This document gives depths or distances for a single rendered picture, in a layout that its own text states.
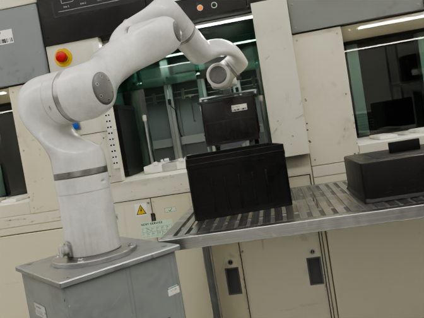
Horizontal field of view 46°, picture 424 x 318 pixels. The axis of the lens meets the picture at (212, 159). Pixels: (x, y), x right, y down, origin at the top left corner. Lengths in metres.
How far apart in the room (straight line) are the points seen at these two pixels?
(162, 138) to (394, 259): 1.41
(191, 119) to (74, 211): 1.66
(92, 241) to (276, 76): 0.90
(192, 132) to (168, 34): 1.37
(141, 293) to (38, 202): 0.97
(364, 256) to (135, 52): 1.06
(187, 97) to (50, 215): 1.08
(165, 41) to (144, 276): 0.63
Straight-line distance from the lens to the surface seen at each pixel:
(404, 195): 1.31
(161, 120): 2.74
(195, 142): 2.71
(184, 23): 1.61
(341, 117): 1.79
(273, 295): 1.88
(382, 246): 1.87
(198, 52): 1.69
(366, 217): 1.20
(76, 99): 1.09
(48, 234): 2.00
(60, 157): 1.13
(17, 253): 2.07
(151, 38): 1.37
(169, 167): 2.02
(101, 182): 1.13
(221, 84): 1.78
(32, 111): 1.17
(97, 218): 1.13
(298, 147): 1.73
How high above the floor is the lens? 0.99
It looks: 3 degrees down
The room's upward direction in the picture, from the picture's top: 9 degrees counter-clockwise
